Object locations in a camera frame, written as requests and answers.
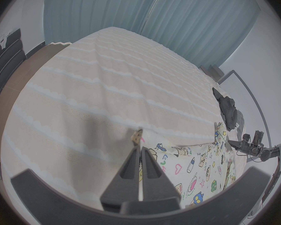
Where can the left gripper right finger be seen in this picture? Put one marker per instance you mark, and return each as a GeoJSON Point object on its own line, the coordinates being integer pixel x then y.
{"type": "Point", "coordinates": [157, 186]}

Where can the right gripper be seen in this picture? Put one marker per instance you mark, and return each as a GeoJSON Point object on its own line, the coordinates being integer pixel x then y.
{"type": "Point", "coordinates": [246, 147]}

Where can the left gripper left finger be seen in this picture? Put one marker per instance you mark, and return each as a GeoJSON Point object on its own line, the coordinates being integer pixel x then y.
{"type": "Point", "coordinates": [124, 184]}

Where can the white printed pyjama top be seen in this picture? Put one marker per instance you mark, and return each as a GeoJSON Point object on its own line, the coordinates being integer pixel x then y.
{"type": "Point", "coordinates": [196, 167]}

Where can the grey garment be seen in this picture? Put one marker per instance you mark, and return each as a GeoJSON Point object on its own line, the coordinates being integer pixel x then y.
{"type": "Point", "coordinates": [240, 121]}

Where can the black garment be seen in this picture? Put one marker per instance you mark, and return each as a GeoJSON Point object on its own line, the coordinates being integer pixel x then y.
{"type": "Point", "coordinates": [227, 106]}

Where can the grey bedside table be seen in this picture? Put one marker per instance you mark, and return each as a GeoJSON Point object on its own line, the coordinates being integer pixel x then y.
{"type": "Point", "coordinates": [213, 71]}

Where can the bed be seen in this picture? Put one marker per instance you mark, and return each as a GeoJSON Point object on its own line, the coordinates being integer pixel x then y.
{"type": "Point", "coordinates": [84, 90]}

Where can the blue-green curtain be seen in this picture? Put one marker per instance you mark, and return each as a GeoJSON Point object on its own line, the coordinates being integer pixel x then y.
{"type": "Point", "coordinates": [96, 8]}
{"type": "Point", "coordinates": [201, 24]}

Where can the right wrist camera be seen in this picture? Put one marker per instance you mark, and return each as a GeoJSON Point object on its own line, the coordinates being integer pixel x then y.
{"type": "Point", "coordinates": [246, 137]}

